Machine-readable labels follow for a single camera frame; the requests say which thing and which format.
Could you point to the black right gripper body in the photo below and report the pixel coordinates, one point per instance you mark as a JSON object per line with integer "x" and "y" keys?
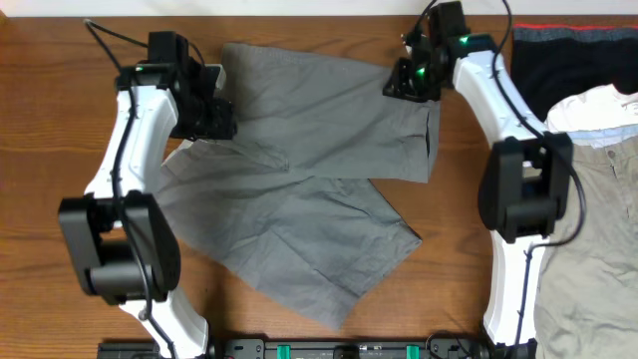
{"x": 418, "y": 82}

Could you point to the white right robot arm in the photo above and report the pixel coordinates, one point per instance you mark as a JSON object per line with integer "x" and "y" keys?
{"x": 523, "y": 192}

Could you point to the beige khaki shorts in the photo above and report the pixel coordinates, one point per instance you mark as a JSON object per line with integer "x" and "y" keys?
{"x": 586, "y": 305}

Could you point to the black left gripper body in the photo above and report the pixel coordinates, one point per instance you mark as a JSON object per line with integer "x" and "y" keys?
{"x": 206, "y": 120}

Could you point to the grey shorts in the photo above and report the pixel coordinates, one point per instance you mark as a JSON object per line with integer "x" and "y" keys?
{"x": 289, "y": 204}

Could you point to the black garment red waistband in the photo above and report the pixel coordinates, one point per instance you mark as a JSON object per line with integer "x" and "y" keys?
{"x": 551, "y": 62}

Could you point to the white shirt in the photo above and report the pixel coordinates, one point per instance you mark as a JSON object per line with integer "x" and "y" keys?
{"x": 598, "y": 118}

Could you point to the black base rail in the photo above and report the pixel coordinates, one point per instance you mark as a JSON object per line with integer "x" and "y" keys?
{"x": 432, "y": 348}

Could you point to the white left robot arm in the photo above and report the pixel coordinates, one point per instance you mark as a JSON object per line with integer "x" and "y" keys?
{"x": 120, "y": 243}

